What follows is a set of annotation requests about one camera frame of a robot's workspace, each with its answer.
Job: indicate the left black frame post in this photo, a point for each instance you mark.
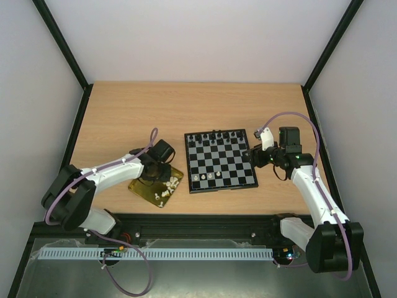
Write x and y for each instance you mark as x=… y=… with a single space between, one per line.
x=55 y=31

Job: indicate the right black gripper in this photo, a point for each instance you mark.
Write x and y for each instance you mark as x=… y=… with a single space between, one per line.
x=255 y=156

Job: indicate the white chess piece pile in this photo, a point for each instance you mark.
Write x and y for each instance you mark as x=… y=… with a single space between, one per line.
x=171 y=186

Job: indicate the black chess pieces row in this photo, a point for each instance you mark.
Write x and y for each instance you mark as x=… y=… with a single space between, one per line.
x=216 y=138

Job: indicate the black frame post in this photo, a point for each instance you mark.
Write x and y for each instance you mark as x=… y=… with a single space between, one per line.
x=333 y=42
x=55 y=31

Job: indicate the gold metal tray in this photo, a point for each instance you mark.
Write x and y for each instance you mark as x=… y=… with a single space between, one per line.
x=146 y=190

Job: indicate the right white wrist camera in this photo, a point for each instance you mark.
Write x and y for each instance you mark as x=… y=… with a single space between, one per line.
x=266 y=138

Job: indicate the light blue slotted cable duct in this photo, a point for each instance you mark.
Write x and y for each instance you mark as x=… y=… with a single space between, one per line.
x=159 y=254

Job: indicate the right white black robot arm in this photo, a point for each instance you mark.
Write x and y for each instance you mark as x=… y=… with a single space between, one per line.
x=334 y=242

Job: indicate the right black frame post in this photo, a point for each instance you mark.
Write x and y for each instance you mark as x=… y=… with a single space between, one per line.
x=333 y=42

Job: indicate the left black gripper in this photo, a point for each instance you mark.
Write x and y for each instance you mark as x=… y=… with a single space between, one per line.
x=165 y=177

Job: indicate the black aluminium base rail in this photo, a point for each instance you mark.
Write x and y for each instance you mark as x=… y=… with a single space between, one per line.
x=254 y=229

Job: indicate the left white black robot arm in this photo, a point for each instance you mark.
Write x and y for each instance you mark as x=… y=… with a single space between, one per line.
x=68 y=201

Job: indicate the black grey chess board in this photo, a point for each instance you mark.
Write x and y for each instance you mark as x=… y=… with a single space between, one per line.
x=236 y=171

